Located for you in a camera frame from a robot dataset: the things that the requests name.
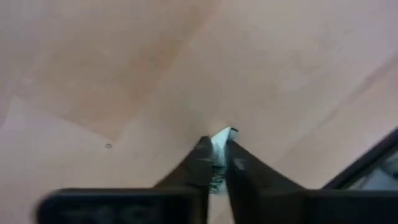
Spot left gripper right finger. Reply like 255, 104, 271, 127
224, 141, 398, 224

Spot small green screw packet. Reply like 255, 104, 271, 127
208, 126, 239, 195

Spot black aluminium table frame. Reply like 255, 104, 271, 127
322, 127, 398, 190

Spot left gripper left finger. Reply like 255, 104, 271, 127
37, 136, 215, 224

